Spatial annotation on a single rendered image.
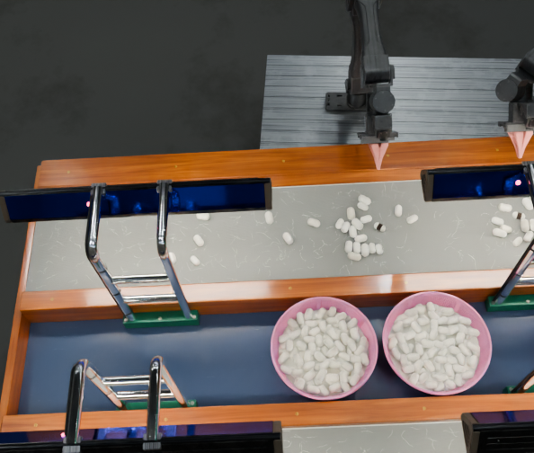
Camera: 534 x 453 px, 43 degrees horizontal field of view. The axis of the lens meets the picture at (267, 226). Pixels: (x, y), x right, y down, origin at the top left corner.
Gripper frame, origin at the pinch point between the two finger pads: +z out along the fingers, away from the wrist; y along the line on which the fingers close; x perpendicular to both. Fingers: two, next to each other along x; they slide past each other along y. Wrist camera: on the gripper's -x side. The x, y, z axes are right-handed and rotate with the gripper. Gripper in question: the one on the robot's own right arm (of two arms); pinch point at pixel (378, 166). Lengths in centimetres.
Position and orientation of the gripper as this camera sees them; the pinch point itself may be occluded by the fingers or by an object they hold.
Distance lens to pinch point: 184.6
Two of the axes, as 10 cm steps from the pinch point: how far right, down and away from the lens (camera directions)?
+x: 0.1, -2.1, 9.8
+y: 10.0, -0.5, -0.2
